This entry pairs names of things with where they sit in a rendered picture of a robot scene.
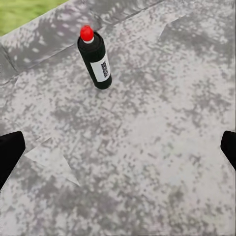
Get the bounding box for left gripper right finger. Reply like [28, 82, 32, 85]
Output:
[220, 130, 236, 170]

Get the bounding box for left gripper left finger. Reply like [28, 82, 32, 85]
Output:
[0, 131, 26, 190]

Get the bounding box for pesticide atomizer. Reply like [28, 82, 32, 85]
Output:
[77, 22, 112, 90]

